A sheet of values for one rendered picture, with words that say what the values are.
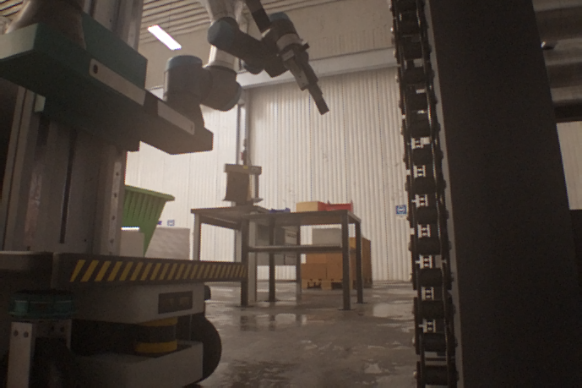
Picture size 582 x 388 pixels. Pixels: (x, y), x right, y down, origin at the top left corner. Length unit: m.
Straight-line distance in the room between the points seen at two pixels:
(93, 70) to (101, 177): 0.39
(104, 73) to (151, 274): 0.42
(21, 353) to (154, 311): 0.24
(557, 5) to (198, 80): 0.96
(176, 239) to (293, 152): 5.54
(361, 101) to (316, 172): 2.42
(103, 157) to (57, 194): 0.17
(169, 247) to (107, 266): 6.75
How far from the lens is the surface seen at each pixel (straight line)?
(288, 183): 11.78
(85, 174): 1.19
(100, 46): 1.19
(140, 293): 0.81
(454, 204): 0.31
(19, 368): 0.78
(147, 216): 3.25
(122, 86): 0.96
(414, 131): 0.28
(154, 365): 0.87
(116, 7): 1.42
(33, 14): 0.90
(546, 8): 1.08
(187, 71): 1.29
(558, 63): 1.36
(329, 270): 6.48
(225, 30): 1.17
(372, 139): 11.54
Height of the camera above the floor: 0.30
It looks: 13 degrees up
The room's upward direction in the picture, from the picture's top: straight up
